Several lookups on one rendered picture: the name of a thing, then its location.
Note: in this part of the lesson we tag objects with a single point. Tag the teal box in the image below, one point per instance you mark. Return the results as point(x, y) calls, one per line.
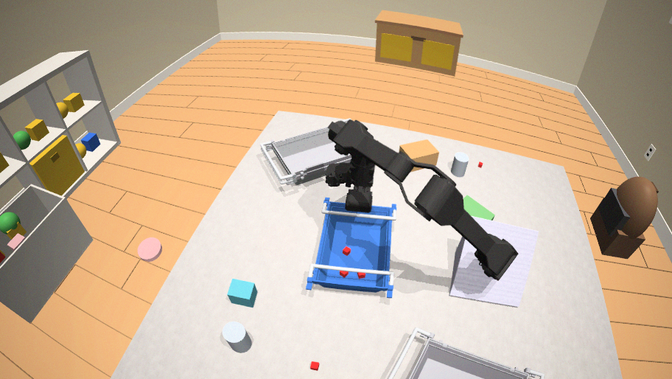
point(242, 293)

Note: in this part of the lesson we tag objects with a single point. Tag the grey cylinder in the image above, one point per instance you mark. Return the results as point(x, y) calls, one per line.
point(237, 337)
point(459, 164)

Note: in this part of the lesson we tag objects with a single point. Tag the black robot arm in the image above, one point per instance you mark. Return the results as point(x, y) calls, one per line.
point(439, 200)

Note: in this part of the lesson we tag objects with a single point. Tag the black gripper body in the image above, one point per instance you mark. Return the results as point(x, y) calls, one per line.
point(360, 199)

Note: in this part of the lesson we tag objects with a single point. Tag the blue plastic tray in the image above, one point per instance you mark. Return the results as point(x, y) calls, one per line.
point(370, 243)

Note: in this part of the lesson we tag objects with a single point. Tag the light green block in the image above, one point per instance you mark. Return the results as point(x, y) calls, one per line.
point(476, 210)

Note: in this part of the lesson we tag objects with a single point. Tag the tan rectangular box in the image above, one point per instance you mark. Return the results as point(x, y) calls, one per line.
point(421, 151)

